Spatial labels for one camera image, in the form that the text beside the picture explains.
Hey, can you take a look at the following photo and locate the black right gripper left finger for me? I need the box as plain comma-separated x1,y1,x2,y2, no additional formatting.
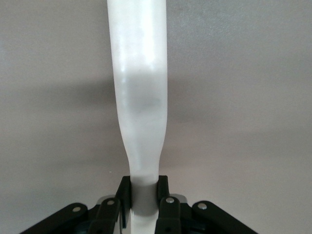
23,175,133,234

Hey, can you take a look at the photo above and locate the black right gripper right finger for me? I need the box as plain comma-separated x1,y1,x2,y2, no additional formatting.
156,175,259,234

